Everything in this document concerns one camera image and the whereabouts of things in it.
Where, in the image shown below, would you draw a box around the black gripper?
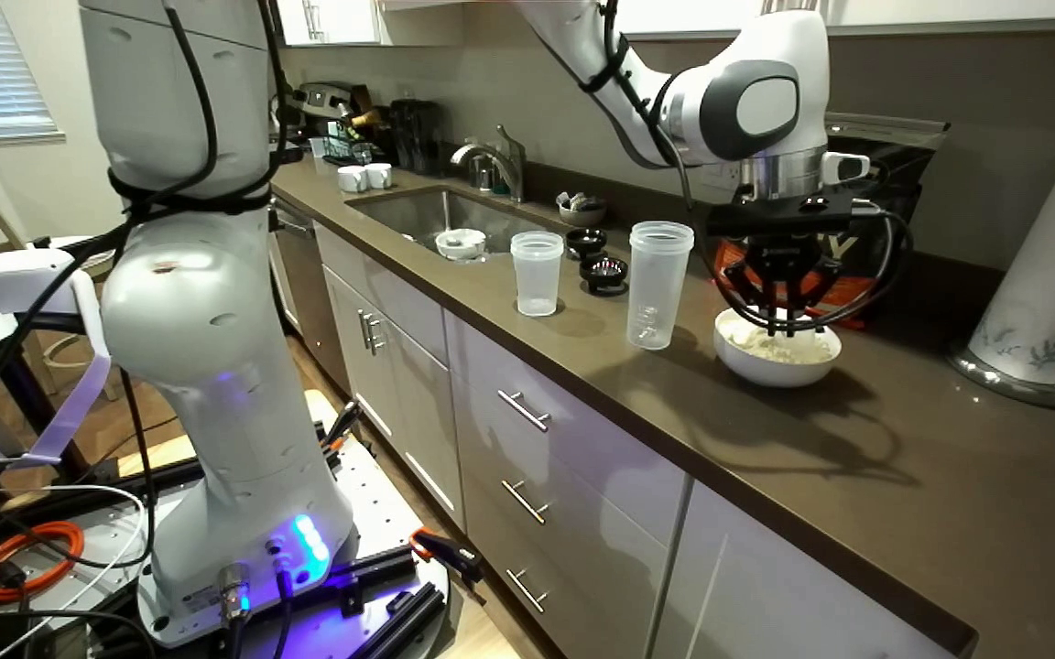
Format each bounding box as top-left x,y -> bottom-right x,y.
734,223 -> 856,339

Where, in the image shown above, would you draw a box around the white ceramic bowl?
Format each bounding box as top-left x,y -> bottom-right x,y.
712,304 -> 847,393

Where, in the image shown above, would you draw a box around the tall clear shaker cup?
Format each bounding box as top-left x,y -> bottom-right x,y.
623,216 -> 699,354

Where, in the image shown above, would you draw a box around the black round bowl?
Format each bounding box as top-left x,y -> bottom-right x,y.
563,223 -> 612,265

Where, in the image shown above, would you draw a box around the short clear shaker cup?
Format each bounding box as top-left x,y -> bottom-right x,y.
508,231 -> 569,323

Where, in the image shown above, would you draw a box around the black whey protein bag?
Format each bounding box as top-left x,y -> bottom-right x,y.
712,107 -> 954,331

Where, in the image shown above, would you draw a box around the small black white object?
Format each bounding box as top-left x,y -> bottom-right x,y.
554,187 -> 609,227

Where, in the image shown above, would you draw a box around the silver towel holder base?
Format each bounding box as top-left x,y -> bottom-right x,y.
950,345 -> 1055,413

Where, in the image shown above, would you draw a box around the lower kitchen cabinets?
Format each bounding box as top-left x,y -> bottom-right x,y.
269,199 -> 959,659

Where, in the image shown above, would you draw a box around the small round white container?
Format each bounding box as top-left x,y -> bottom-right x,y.
434,223 -> 490,269

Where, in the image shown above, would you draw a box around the chrome sink faucet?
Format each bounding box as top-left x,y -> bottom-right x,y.
446,123 -> 526,206

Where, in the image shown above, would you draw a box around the white upper kitchen cabinets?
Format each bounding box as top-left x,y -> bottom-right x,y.
269,0 -> 1055,50

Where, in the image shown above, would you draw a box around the steel kitchen sink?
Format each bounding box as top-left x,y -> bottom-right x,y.
347,182 -> 556,256

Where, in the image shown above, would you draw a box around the black coffee maker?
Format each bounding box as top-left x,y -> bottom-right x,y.
380,95 -> 446,176

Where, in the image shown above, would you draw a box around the orange black clamp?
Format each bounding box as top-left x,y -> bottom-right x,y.
410,524 -> 488,591
318,400 -> 365,471

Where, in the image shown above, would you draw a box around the perforated robot mounting table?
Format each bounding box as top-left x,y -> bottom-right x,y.
0,388 -> 496,659

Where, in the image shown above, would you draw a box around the stainless dishwasher front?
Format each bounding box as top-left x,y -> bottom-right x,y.
269,206 -> 355,397

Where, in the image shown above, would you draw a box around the silver countertop appliance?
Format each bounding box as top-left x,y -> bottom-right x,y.
271,76 -> 374,166

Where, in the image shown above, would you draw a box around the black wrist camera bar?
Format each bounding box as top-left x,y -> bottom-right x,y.
707,194 -> 893,242

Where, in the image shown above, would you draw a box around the silver drawer handle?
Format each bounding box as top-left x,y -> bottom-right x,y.
496,383 -> 554,436
499,471 -> 554,527
501,564 -> 554,620

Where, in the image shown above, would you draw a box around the silver cabinet door handle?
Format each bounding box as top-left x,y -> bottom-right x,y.
355,309 -> 393,359

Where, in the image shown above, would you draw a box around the black aluminium rail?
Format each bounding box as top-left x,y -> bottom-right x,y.
341,546 -> 452,659

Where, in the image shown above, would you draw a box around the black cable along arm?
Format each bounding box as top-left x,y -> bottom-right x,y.
103,0 -> 294,579

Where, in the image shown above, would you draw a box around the white plastic frame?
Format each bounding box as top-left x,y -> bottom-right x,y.
0,242 -> 117,467

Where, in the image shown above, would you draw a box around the orange coiled cable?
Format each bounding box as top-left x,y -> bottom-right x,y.
0,516 -> 89,608

